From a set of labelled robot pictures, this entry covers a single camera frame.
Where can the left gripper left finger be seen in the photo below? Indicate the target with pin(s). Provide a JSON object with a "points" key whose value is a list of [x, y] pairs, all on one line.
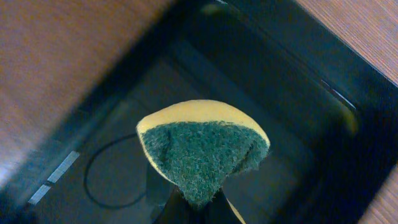
{"points": [[178, 211]]}

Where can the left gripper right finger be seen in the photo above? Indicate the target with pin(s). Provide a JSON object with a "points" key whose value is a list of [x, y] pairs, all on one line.
{"points": [[219, 211]]}

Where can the green yellow sponge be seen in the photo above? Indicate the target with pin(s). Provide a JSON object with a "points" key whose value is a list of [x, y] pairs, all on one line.
{"points": [[198, 144]]}

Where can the black tray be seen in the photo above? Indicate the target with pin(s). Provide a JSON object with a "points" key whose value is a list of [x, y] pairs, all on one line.
{"points": [[78, 76]]}

